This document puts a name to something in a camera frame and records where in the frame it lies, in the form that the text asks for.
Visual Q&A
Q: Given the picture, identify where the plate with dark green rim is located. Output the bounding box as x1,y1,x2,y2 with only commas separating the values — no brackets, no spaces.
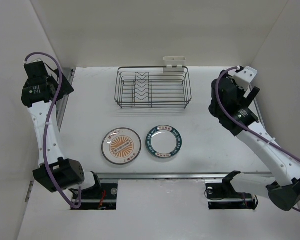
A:
145,125,183,159

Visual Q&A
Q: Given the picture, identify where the grey wire dish rack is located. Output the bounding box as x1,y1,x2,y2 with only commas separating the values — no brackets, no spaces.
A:
114,66,192,109

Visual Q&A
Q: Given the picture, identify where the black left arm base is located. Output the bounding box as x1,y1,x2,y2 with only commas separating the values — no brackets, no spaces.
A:
70,182,118,211

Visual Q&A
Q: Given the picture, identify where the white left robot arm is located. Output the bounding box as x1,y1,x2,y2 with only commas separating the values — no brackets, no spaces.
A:
21,60,102,199

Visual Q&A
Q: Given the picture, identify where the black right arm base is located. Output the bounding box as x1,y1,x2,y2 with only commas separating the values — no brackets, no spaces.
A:
204,181,259,211

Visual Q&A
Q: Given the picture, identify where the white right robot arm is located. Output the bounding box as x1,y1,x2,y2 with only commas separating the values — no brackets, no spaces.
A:
208,72,300,212

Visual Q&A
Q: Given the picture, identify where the white plastic cutlery holder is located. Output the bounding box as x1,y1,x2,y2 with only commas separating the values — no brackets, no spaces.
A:
163,56,186,72

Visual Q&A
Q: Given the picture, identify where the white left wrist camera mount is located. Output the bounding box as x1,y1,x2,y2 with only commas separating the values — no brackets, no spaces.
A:
23,57,43,65

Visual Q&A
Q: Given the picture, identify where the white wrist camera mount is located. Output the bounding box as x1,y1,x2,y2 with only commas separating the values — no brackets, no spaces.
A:
233,66,258,91
23,57,43,65

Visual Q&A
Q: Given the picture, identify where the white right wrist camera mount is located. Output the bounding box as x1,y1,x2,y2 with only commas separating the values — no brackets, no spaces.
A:
233,66,258,91

